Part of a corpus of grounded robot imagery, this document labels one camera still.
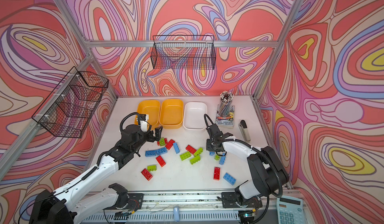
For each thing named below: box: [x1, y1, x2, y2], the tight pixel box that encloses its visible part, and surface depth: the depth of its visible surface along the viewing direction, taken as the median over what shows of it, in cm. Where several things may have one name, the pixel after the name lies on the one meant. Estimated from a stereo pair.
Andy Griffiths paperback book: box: [215, 104, 235, 129], surface depth 106 cm
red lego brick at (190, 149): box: [185, 144, 197, 155], surface depth 92 cm
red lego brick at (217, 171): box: [213, 166, 221, 181], surface depth 82 cm
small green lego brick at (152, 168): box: [147, 165, 157, 172], surface depth 84 cm
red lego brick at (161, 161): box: [155, 155, 166, 168], surface depth 88 cm
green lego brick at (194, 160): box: [189, 155, 201, 165], surface depth 88 cm
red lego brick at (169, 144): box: [165, 139, 175, 150], surface depth 94 cm
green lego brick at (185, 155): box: [179, 151, 192, 161], surface depth 90 cm
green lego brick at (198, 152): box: [193, 147, 204, 157], surface depth 90 cm
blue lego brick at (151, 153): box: [145, 150, 157, 157], surface depth 90 cm
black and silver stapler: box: [238, 119, 251, 143], surface depth 98 cm
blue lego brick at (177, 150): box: [173, 142, 180, 154], surface depth 92 cm
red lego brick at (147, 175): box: [141, 168, 153, 181], surface depth 83 cm
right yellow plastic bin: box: [159, 98, 184, 130], surface depth 110 cm
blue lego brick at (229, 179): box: [223, 172, 237, 186], surface depth 81 cm
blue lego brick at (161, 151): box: [156, 147, 168, 156], surface depth 92 cm
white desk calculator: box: [276, 195, 306, 224], surface depth 70 cm
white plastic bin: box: [182, 101, 208, 131], surface depth 109 cm
